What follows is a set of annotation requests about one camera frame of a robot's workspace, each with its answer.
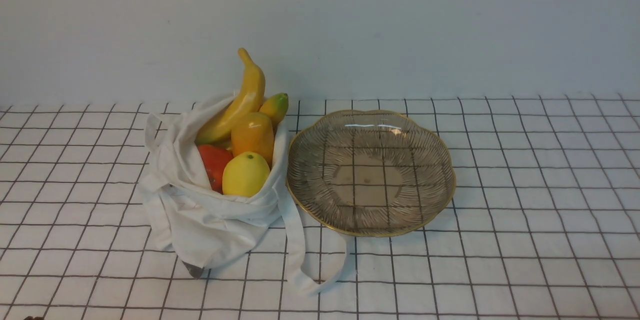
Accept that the orange papaya fruit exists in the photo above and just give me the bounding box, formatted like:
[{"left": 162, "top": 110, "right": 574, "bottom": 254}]
[{"left": 231, "top": 112, "right": 275, "bottom": 167}]

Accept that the gold rimmed glass plate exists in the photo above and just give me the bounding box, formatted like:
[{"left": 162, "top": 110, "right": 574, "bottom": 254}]
[{"left": 286, "top": 110, "right": 457, "bottom": 238}]

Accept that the yellow lemon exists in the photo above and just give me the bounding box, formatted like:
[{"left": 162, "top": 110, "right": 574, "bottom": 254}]
[{"left": 222, "top": 151, "right": 271, "bottom": 198}]

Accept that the yellow green mango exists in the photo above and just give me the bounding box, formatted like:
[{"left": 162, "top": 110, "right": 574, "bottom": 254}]
[{"left": 259, "top": 93, "right": 290, "bottom": 132}]

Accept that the white cloth tote bag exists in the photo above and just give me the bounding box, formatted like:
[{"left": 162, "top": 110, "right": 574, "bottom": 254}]
[{"left": 137, "top": 94, "right": 351, "bottom": 297}]

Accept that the red tomato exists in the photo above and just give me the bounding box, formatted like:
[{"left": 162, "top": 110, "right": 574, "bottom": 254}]
[{"left": 198, "top": 144, "right": 233, "bottom": 194}]

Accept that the yellow banana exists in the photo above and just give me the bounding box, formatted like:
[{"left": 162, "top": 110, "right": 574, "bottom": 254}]
[{"left": 195, "top": 48, "right": 266, "bottom": 146}]

